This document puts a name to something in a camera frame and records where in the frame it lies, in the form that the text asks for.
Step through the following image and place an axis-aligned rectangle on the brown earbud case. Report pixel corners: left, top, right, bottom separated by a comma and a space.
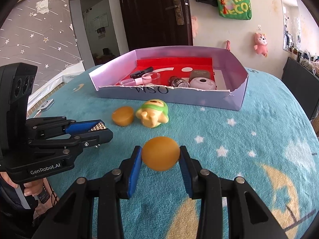
189, 70, 211, 82

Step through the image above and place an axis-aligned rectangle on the small white timer device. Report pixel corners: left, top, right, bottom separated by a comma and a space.
38, 99, 54, 112

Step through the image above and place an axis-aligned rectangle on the brass door handle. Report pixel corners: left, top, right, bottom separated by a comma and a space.
165, 0, 184, 25

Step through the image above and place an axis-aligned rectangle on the orange round soap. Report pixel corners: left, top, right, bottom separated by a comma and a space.
111, 106, 135, 127

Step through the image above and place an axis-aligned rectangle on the pink stick on wall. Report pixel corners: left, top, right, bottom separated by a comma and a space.
226, 40, 230, 51

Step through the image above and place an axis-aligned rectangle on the green tote bag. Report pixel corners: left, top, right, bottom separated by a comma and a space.
217, 0, 252, 21

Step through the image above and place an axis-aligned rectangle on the orange ball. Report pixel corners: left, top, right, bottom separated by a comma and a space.
142, 136, 180, 171

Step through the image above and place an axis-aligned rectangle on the dark brown door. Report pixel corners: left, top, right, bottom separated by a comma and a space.
119, 0, 193, 51

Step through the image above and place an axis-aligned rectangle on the gold studded cylinder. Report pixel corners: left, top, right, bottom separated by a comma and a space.
90, 122, 106, 131

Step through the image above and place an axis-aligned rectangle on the green yellow toy figure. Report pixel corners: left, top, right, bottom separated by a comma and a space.
135, 99, 169, 128

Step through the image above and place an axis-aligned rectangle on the dark covered side table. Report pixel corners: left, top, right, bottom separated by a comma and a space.
281, 57, 319, 120

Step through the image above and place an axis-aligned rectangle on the pink white round device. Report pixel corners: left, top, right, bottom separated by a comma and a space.
189, 77, 216, 90

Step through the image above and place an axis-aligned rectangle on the pink nail polish bottle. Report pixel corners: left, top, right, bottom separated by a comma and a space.
119, 78, 143, 86

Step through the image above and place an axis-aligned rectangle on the pink plush toy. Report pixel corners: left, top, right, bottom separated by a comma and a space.
254, 32, 268, 57

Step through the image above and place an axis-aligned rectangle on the purple cardboard box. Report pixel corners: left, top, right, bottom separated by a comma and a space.
89, 46, 249, 111

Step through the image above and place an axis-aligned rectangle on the person's left hand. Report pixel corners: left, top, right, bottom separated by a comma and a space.
1, 172, 43, 196

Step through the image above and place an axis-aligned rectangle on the clear plastic cup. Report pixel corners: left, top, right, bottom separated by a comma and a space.
142, 72, 161, 85

